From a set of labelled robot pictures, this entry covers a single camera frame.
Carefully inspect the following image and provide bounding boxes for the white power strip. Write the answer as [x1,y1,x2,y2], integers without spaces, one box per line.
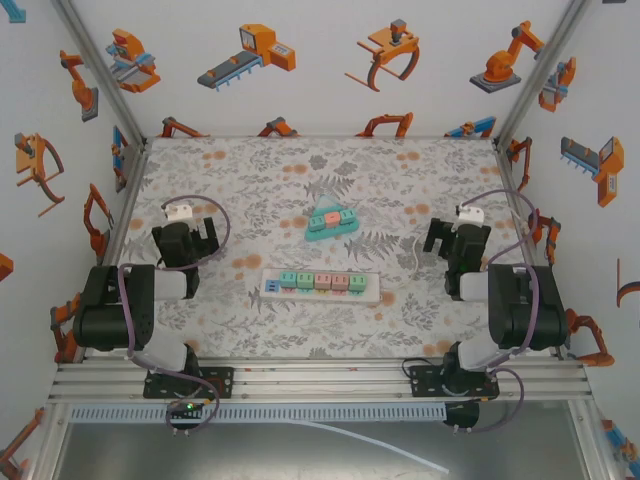
[259,268,384,306]

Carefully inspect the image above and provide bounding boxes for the teal triangular socket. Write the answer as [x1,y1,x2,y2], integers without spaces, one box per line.
[304,193,361,244]

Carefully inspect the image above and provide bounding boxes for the floral table mat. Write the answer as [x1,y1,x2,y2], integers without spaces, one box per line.
[92,137,556,359]

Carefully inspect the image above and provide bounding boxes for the black board with green LED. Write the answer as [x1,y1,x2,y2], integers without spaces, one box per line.
[166,399,206,436]

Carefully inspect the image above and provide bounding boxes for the black connector box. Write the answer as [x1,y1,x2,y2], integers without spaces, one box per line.
[442,402,481,435]

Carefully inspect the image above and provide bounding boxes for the grey metal sheet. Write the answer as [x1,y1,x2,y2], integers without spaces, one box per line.
[49,422,591,480]

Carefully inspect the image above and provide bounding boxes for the white plastic tube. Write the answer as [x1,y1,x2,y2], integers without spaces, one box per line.
[292,418,451,476]

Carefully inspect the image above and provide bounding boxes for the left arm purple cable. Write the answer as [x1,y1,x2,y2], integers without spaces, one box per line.
[117,194,232,434]

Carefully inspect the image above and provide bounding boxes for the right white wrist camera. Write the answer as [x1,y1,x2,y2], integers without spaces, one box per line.
[457,202,485,226]

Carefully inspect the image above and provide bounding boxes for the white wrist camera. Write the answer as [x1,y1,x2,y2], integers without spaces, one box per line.
[163,201,196,225]
[457,202,485,226]

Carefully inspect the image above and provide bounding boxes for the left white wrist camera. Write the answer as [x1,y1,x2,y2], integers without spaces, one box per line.
[163,201,196,225]

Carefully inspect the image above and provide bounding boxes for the aluminium side rail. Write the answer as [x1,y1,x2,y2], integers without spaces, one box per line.
[492,137,569,361]
[79,138,151,362]

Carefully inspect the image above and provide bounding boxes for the grey corner bracket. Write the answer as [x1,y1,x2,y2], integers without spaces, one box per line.
[114,144,146,194]

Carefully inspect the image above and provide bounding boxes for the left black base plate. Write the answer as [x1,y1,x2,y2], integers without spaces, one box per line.
[143,366,236,400]

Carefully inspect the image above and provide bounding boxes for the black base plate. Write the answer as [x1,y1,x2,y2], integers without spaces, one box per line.
[143,366,236,400]
[409,364,501,401]

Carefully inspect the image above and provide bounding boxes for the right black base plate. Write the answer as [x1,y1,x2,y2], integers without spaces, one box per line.
[409,364,501,401]

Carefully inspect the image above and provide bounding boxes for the aluminium frame rails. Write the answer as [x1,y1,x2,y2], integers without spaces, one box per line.
[47,360,594,402]

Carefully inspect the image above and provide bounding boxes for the aluminium corner post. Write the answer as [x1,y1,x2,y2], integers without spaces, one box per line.
[492,0,595,149]
[49,0,150,149]

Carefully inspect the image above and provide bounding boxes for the white slotted cable duct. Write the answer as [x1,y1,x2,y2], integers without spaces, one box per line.
[68,404,447,423]

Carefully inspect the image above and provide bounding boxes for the aluminium frame leg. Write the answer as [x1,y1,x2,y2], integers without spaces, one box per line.
[569,399,619,480]
[27,399,71,480]

